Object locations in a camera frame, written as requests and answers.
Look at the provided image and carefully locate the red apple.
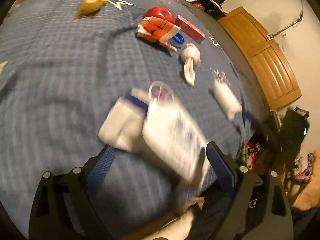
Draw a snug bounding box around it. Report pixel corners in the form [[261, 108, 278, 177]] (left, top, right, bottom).
[[143, 6, 176, 24]]

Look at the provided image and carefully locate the white bubble wrap sheet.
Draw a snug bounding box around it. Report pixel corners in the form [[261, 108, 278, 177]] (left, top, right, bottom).
[[210, 68, 242, 120]]

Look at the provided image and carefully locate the white knotted sock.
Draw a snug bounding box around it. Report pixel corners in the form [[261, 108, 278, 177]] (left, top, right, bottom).
[[180, 43, 201, 86]]

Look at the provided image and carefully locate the red cardboard box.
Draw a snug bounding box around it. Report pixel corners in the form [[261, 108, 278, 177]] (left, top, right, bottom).
[[175, 15, 206, 44]]

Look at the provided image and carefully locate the yellow crumpled wrapper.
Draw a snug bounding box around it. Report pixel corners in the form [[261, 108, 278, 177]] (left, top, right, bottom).
[[75, 0, 109, 18]]

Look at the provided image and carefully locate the white wet wipes pack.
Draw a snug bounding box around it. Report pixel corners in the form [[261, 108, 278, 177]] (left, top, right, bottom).
[[98, 88, 209, 187]]

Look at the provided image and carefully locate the clear plastic ring lid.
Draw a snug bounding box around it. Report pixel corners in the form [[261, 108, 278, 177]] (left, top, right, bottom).
[[148, 81, 175, 102]]

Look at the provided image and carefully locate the orange printed paper cup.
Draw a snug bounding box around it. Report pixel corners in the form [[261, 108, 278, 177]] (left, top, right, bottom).
[[136, 16, 180, 51]]

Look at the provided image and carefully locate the wall cable lamp arm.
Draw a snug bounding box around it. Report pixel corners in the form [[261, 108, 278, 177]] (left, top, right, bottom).
[[266, 0, 304, 41]]

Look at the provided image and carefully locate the blue checked bed sheet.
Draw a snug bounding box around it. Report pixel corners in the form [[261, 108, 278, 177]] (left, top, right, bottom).
[[1, 0, 253, 236]]

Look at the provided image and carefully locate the blue bottle cap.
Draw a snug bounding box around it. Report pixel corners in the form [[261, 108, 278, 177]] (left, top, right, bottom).
[[169, 33, 185, 48]]

